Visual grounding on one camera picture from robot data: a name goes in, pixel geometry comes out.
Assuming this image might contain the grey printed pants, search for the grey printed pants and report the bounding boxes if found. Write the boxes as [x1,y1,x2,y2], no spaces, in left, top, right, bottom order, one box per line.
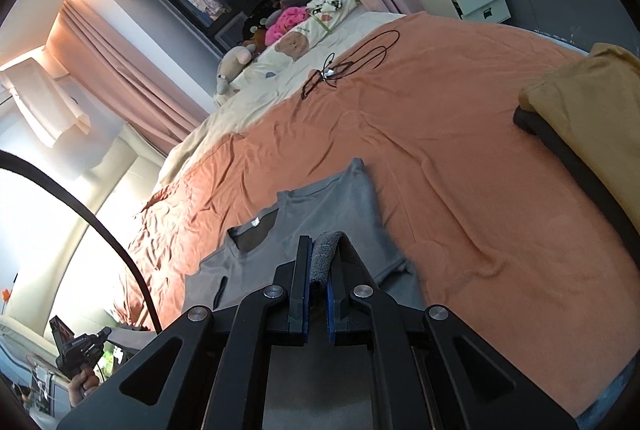
[575,367,636,430]

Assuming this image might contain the grey t-shirt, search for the grey t-shirt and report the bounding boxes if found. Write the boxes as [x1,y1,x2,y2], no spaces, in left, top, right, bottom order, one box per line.
[182,157,426,430]

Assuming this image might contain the brown plush bear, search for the brown plush bear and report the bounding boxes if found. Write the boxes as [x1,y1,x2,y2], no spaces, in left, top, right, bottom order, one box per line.
[242,28,268,56]

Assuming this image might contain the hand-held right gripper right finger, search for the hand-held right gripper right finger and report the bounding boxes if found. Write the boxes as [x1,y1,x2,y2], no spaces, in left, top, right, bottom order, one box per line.
[325,236,581,430]

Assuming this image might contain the beige plush toy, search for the beige plush toy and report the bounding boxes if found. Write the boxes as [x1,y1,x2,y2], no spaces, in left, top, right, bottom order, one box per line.
[214,44,256,106]

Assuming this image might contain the thin black cable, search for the thin black cable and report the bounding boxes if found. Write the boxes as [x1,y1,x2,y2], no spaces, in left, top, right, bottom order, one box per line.
[300,29,401,100]

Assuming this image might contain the hanging peach cloth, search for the hanging peach cloth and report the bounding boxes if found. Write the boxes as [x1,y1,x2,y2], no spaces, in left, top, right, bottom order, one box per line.
[0,58,93,148]

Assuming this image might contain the orange blanket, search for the orange blanket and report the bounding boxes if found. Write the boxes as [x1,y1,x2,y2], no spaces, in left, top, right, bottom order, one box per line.
[112,10,640,418]

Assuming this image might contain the person's left hand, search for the person's left hand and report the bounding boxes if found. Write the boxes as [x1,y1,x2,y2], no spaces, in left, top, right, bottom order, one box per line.
[67,367,101,408]

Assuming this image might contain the cream padded headboard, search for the cream padded headboard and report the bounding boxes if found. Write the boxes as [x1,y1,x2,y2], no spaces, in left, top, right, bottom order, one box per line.
[0,123,168,336]

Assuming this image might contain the pink plush toy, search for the pink plush toy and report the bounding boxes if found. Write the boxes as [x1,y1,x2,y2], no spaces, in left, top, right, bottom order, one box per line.
[264,6,311,46]

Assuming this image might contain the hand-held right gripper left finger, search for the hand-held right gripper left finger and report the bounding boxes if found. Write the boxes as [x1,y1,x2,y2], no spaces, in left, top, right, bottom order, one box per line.
[55,235,314,430]

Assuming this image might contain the yellow garment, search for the yellow garment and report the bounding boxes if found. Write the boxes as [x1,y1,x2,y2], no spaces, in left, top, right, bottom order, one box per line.
[517,43,640,231]

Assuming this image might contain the bear print cream quilt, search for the bear print cream quilt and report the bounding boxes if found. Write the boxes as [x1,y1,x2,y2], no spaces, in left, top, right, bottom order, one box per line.
[250,0,361,64]

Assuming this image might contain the thick black cable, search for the thick black cable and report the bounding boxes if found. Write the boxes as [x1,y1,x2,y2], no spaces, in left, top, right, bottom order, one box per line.
[0,150,163,333]

